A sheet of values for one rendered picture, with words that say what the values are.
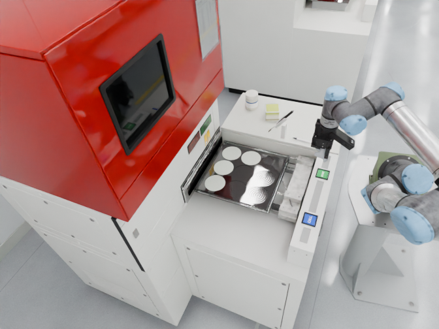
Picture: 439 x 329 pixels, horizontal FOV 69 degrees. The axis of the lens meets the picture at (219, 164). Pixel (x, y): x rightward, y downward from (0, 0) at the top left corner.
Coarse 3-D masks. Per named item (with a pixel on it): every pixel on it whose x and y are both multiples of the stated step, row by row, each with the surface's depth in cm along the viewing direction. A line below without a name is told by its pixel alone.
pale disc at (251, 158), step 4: (248, 152) 167; (252, 152) 167; (256, 152) 167; (244, 156) 165; (248, 156) 165; (252, 156) 165; (256, 156) 165; (260, 156) 164; (244, 160) 163; (248, 160) 163; (252, 160) 163; (256, 160) 163; (260, 160) 163; (248, 164) 161; (252, 164) 161
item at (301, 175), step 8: (296, 168) 159; (304, 168) 159; (296, 176) 156; (304, 176) 156; (296, 184) 153; (304, 184) 152; (296, 192) 149; (304, 192) 150; (288, 200) 146; (280, 216) 142; (288, 216) 141
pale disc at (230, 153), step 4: (228, 148) 170; (232, 148) 170; (236, 148) 170; (224, 152) 169; (228, 152) 168; (232, 152) 168; (236, 152) 168; (240, 152) 168; (224, 156) 167; (228, 156) 166; (232, 156) 166; (236, 156) 166
